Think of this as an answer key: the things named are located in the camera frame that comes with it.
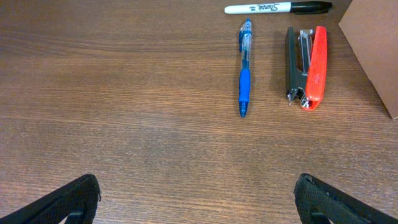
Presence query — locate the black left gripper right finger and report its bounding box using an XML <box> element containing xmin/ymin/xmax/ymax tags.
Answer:
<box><xmin>294</xmin><ymin>173</ymin><xmax>397</xmax><ymax>224</ymax></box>

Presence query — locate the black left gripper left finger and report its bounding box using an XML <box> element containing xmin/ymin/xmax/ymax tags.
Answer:
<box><xmin>1</xmin><ymin>174</ymin><xmax>101</xmax><ymax>224</ymax></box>

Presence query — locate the blue ballpoint pen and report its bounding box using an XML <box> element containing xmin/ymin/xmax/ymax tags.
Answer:
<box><xmin>238</xmin><ymin>19</ymin><xmax>252</xmax><ymax>118</ymax></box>

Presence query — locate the brown cardboard box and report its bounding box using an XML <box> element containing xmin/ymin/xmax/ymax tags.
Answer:
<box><xmin>339</xmin><ymin>0</ymin><xmax>397</xmax><ymax>119</ymax></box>

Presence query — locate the black white marker pen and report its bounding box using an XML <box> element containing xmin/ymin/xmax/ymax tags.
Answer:
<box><xmin>224</xmin><ymin>1</ymin><xmax>333</xmax><ymax>15</ymax></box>

